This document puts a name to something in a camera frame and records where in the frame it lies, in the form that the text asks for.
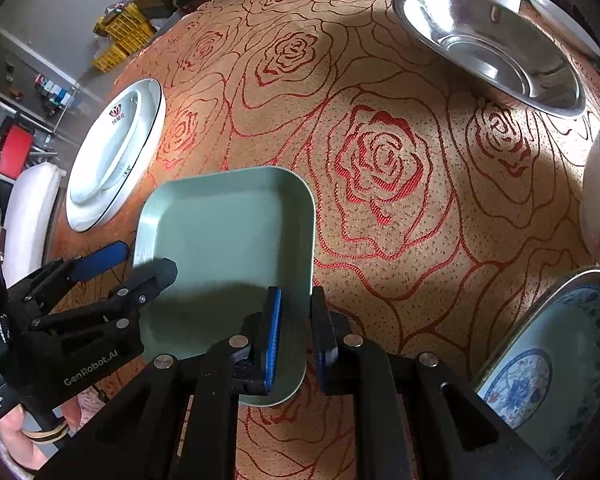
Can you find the red box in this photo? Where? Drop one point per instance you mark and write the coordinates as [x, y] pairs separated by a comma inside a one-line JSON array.
[[15, 152]]

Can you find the rose-patterned tablecloth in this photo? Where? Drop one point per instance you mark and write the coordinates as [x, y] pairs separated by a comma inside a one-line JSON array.
[[405, 210]]

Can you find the green rectangular plate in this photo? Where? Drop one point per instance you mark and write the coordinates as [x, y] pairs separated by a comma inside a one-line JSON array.
[[220, 230]]

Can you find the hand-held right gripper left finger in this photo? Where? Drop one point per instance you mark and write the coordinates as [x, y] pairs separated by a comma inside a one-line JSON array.
[[272, 340]]

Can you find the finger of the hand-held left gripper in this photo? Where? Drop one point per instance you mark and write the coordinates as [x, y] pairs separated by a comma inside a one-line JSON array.
[[97, 262], [150, 272]]

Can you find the white plate with black rim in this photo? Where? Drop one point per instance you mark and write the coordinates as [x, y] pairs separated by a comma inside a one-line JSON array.
[[87, 217]]

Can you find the large steel bowl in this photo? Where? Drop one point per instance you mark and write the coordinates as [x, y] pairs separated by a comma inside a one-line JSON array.
[[480, 45]]

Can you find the white plate with red logo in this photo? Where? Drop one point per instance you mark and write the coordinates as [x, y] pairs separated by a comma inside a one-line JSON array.
[[105, 150]]

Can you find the yellow crate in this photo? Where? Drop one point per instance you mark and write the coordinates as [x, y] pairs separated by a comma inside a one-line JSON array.
[[125, 22], [112, 57]]

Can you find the shelf with boxes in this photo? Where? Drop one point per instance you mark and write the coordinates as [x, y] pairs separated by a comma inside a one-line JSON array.
[[55, 94]]

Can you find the plain white plate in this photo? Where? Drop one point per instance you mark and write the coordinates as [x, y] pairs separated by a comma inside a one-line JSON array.
[[555, 15]]

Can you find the person's left hand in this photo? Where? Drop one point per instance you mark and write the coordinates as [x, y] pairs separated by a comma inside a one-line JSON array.
[[17, 440]]

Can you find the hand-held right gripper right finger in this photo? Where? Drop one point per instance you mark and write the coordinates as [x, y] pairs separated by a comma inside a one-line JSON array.
[[327, 365]]

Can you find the blue patterned bowl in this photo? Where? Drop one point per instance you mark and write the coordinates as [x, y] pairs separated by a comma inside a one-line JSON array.
[[545, 385]]

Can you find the white cushion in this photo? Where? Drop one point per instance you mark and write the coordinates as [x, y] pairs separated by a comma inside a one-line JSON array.
[[30, 210]]

